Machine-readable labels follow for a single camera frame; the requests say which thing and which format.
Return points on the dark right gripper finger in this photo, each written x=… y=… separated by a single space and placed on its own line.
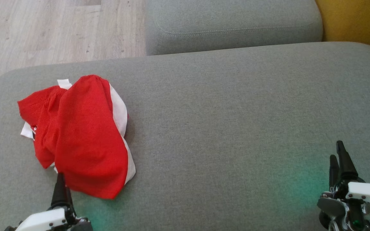
x=347 y=166
x=334 y=173

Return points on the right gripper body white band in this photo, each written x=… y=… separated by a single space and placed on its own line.
x=365 y=195

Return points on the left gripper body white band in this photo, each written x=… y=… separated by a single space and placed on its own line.
x=43 y=223

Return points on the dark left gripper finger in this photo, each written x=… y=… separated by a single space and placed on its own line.
x=60 y=195

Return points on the red shorts with white stripe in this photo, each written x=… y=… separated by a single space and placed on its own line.
x=88 y=144

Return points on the red jersey with black print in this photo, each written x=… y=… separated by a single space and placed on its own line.
x=40 y=109

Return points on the large grey fabric sofa seat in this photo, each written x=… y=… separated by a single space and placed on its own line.
x=236 y=128

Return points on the small grey fabric sofa cushion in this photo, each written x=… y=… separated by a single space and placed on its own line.
x=230 y=25

